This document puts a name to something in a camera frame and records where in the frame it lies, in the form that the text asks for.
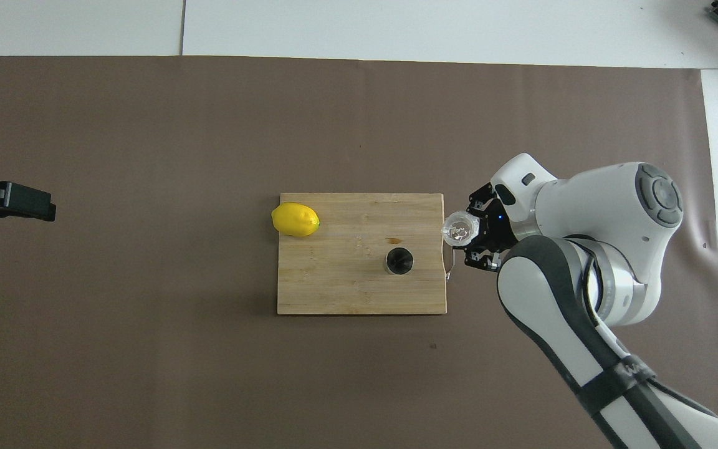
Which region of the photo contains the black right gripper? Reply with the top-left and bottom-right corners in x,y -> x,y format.
464,181 -> 519,273

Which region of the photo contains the clear textured glass cup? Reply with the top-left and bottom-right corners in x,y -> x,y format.
440,210 -> 482,246

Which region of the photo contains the steel double jigger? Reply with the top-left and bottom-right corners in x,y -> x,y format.
385,247 -> 415,276

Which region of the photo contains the wooden cutting board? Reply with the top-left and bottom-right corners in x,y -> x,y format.
277,193 -> 456,316

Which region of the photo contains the yellow lemon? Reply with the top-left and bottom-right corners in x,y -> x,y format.
271,202 -> 321,238

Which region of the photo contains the brown paper table mat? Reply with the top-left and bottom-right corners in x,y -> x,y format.
0,55 -> 718,449

